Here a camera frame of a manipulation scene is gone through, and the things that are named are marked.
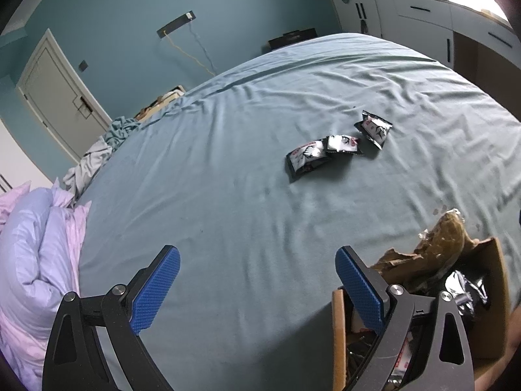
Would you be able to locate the bed with blue-grey sheet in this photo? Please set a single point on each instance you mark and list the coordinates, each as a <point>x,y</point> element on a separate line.
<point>244,211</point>

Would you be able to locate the person's bare leg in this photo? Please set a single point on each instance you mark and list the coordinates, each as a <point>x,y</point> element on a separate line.
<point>514,334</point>

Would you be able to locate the white panelled door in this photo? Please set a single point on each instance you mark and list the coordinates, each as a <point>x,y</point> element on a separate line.
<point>53,89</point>

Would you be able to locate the crumpled teal cloth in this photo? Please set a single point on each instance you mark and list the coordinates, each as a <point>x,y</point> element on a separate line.
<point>122,128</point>

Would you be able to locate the tan open carton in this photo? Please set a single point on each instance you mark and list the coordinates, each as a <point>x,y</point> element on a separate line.
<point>160,104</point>

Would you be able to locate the black white snack packet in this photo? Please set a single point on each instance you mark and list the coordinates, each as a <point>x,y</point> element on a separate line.
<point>374,128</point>
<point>342,143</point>
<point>307,157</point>

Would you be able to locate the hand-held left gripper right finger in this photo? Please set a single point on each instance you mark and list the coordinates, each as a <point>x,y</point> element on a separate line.
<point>362,289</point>

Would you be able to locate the black wall power strip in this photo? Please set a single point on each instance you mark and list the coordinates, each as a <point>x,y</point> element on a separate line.
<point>177,24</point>

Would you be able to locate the crumpled grey cloth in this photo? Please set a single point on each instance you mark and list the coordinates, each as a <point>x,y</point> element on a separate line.
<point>89,167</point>

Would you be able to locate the black furniture piece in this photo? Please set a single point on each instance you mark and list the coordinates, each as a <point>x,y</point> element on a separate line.
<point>291,40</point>

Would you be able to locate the brown cardboard box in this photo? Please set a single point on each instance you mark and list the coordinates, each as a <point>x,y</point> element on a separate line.
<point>492,313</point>

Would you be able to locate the pink and lilac duvet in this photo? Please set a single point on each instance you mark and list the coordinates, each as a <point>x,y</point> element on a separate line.
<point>32,252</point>

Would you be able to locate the white cabinet unit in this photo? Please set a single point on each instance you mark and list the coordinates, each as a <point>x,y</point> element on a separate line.
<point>415,20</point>

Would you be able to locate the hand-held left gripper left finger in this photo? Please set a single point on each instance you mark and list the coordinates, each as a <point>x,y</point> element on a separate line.
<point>156,289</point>

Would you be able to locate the dark wall switch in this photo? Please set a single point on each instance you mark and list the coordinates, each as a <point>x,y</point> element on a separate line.
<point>83,65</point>

